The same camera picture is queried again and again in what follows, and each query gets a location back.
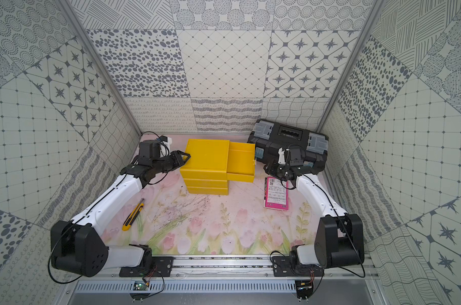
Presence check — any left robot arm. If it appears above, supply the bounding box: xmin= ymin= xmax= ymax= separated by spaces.
xmin=47 ymin=136 xmax=191 ymax=277

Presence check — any yellow drawer cabinet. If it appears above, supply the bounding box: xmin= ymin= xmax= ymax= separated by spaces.
xmin=180 ymin=139 xmax=230 ymax=196

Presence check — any yellow utility knife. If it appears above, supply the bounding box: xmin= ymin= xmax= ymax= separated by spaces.
xmin=122 ymin=199 xmax=145 ymax=231

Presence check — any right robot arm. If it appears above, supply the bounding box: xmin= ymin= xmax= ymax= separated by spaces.
xmin=264 ymin=145 xmax=365 ymax=269

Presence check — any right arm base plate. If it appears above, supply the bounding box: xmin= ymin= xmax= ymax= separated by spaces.
xmin=270 ymin=254 xmax=324 ymax=278

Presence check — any black toolbox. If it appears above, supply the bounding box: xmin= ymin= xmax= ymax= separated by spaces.
xmin=248 ymin=119 xmax=328 ymax=174

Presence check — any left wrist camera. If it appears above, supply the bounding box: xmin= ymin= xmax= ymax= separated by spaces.
xmin=157 ymin=135 xmax=172 ymax=148

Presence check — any aluminium mounting rail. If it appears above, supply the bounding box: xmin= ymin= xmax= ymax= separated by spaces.
xmin=77 ymin=253 xmax=380 ymax=282

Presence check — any yellow top drawer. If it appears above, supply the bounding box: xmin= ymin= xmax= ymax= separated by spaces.
xmin=227 ymin=142 xmax=255 ymax=183

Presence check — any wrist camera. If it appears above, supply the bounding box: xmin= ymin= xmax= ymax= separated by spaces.
xmin=157 ymin=135 xmax=172 ymax=148
xmin=278 ymin=147 xmax=290 ymax=165

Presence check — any white vented cable duct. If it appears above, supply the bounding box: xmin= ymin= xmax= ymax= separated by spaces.
xmin=75 ymin=280 xmax=295 ymax=294

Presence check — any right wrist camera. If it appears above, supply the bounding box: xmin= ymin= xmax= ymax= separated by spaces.
xmin=278 ymin=147 xmax=290 ymax=165

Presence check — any pink seed bag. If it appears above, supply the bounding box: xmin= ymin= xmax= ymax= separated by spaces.
xmin=264 ymin=177 xmax=289 ymax=212

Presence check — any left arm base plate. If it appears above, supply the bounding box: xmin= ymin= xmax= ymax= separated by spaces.
xmin=119 ymin=256 xmax=175 ymax=278

